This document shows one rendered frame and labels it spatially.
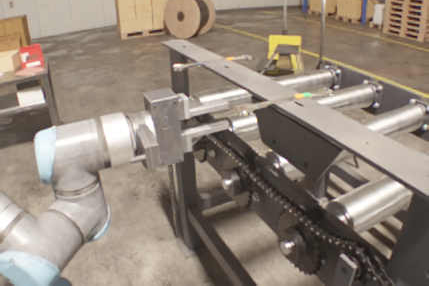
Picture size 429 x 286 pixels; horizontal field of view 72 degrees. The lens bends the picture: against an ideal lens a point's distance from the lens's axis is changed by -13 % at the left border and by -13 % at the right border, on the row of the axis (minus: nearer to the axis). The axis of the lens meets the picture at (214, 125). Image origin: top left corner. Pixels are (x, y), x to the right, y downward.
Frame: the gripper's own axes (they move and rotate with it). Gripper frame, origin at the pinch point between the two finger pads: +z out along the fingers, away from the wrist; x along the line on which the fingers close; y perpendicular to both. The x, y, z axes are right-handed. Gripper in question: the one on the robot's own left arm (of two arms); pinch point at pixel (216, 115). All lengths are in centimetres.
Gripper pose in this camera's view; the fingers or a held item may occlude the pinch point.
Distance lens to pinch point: 65.3
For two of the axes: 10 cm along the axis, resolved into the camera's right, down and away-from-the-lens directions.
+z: 9.0, -2.2, 3.9
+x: 0.3, 9.0, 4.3
